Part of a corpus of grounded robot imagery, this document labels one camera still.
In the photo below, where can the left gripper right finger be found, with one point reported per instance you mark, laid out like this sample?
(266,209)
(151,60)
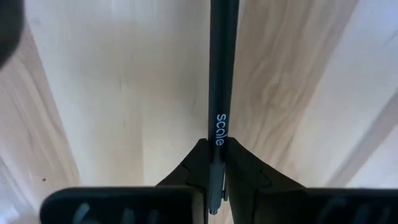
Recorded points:
(280,205)

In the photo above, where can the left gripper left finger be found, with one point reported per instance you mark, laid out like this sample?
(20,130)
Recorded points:
(174,205)

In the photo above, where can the black pen with scale print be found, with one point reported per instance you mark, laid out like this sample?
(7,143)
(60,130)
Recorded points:
(222,62)

